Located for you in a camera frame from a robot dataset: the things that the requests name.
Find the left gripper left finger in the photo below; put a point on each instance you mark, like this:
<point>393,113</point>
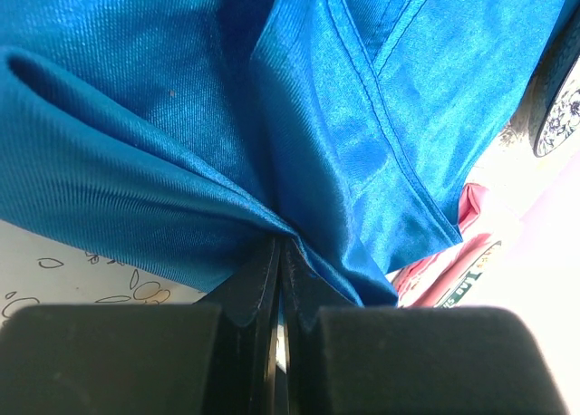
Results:
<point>216,356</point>

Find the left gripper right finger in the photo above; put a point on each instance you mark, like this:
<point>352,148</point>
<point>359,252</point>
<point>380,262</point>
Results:
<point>346,359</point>

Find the blue cloth napkin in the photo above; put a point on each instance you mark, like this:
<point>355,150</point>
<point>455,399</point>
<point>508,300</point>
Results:
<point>177,135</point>

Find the silver knife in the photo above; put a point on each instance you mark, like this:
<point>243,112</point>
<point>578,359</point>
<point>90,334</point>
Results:
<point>276,358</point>

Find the pink placemat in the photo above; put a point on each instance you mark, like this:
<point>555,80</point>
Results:
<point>541,244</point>

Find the green rimmed white plate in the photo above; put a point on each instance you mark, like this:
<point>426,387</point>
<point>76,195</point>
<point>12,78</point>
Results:
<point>454,283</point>

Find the blue floral plate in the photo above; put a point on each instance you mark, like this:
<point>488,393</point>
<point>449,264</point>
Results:
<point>555,101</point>

